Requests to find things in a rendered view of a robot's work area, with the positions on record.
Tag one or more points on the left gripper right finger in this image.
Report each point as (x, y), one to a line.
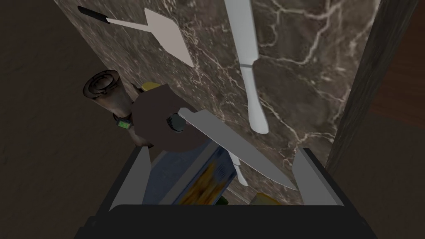
(312, 186)

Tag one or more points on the blue box yellow print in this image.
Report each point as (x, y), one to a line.
(186, 176)

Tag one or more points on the green object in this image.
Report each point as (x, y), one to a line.
(223, 200)

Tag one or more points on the white table knife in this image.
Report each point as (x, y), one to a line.
(245, 39)

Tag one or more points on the brown bottle green label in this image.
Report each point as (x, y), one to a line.
(111, 94)

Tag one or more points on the small white utensil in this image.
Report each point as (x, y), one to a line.
(239, 172)

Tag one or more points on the yellow round object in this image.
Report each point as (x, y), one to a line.
(265, 199)
(151, 86)

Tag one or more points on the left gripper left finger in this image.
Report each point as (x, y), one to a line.
(134, 182)

